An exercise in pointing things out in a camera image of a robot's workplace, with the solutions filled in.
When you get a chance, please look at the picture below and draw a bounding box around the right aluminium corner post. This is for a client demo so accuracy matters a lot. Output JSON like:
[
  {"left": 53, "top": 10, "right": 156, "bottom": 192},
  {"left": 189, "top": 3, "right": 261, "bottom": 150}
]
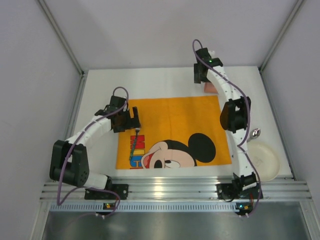
[{"left": 258, "top": 0, "right": 307, "bottom": 73}]

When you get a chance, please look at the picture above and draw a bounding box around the perforated metal cable tray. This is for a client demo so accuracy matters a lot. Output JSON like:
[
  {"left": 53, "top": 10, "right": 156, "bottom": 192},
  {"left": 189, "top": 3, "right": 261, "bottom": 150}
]
[{"left": 49, "top": 201, "right": 252, "bottom": 213}]

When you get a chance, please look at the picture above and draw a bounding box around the orange cartoon mouse placemat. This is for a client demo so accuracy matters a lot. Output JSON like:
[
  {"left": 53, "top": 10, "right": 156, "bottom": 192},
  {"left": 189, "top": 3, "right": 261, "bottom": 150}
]
[{"left": 116, "top": 95, "right": 232, "bottom": 170}]

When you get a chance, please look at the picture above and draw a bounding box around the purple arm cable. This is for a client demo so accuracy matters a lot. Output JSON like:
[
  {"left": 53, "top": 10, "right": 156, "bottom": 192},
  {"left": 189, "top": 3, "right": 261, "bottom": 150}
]
[
  {"left": 191, "top": 38, "right": 262, "bottom": 218},
  {"left": 56, "top": 86, "right": 130, "bottom": 219}
]

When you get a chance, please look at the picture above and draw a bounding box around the left aluminium corner post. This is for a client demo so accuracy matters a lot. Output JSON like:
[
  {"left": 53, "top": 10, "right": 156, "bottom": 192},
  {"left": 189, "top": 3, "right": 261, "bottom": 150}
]
[{"left": 34, "top": 0, "right": 86, "bottom": 76}]

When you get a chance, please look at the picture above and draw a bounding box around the cream round plate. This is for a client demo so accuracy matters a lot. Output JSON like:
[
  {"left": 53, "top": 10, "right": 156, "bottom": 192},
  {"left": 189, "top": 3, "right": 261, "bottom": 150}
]
[{"left": 247, "top": 141, "right": 281, "bottom": 182}]

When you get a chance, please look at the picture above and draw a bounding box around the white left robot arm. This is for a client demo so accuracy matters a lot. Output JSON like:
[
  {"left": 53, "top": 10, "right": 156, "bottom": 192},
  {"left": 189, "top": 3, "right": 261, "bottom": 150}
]
[{"left": 49, "top": 106, "right": 141, "bottom": 190}]

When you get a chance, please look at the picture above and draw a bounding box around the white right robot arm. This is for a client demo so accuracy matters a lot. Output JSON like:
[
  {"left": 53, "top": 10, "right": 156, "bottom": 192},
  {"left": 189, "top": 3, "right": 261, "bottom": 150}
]
[{"left": 193, "top": 47, "right": 258, "bottom": 192}]

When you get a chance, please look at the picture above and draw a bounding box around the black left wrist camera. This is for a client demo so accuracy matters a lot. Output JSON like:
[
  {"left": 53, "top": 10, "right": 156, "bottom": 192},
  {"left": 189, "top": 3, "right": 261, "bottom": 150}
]
[{"left": 109, "top": 95, "right": 127, "bottom": 109}]

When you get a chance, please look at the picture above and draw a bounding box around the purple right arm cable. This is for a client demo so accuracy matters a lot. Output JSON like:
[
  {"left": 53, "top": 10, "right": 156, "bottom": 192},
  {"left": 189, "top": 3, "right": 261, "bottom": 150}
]
[{"left": 191, "top": 38, "right": 262, "bottom": 218}]

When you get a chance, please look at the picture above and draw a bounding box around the green handled fork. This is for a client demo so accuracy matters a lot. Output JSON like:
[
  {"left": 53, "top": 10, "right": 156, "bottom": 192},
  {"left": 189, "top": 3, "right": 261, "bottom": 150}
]
[{"left": 129, "top": 128, "right": 141, "bottom": 161}]

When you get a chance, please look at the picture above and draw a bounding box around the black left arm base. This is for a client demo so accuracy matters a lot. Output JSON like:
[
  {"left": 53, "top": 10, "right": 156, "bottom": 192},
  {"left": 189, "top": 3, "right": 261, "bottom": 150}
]
[{"left": 84, "top": 184, "right": 129, "bottom": 200}]

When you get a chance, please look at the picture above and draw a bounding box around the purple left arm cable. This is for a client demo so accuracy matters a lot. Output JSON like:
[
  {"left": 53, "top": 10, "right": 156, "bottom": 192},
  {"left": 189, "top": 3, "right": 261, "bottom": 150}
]
[{"left": 56, "top": 86, "right": 130, "bottom": 219}]

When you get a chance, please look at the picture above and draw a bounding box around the green handled spoon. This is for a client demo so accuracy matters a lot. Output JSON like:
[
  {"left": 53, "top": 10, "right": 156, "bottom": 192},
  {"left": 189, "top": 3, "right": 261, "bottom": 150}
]
[{"left": 246, "top": 128, "right": 261, "bottom": 143}]

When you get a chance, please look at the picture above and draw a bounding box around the aluminium mounting rail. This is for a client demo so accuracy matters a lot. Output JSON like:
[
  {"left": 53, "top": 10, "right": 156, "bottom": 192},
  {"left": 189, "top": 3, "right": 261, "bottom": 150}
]
[{"left": 39, "top": 176, "right": 313, "bottom": 202}]

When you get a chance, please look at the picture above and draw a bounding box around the pink plastic cup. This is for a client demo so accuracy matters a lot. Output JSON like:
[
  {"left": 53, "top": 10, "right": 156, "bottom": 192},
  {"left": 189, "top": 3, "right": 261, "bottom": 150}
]
[{"left": 203, "top": 82, "right": 218, "bottom": 95}]

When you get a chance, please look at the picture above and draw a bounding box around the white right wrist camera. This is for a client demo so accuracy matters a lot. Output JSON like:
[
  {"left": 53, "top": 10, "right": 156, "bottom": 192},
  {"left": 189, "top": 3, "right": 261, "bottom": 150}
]
[{"left": 208, "top": 50, "right": 216, "bottom": 57}]

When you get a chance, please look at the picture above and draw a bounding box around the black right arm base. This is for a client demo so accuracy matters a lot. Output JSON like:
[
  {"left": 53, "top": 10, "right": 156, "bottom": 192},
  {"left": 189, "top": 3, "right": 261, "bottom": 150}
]
[{"left": 216, "top": 173, "right": 263, "bottom": 202}]

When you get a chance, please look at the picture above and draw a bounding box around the aluminium corner post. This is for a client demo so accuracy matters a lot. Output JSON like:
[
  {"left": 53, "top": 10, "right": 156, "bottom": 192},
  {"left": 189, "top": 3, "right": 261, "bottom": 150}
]
[
  {"left": 258, "top": 0, "right": 307, "bottom": 73},
  {"left": 34, "top": 0, "right": 86, "bottom": 76}
]

